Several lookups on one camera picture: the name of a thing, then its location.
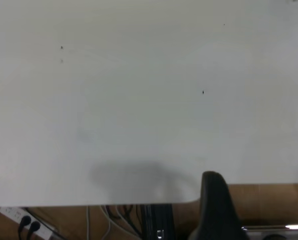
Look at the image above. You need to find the silver metal bar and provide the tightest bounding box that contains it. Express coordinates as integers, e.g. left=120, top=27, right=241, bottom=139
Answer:
left=240, top=223, right=298, bottom=232

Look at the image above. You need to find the black power plug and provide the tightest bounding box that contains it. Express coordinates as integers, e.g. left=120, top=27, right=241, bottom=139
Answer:
left=27, top=221, right=42, bottom=240
left=18, top=215, right=33, bottom=240

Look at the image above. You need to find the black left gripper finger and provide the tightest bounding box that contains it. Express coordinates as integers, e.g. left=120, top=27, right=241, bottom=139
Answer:
left=188, top=170, right=250, bottom=240

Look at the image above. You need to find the white power strip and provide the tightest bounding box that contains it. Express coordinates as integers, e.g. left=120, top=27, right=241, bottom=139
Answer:
left=0, top=206, right=58, bottom=240

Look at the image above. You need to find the black table leg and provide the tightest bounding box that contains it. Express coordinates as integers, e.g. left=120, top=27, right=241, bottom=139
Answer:
left=139, top=203, right=176, bottom=240

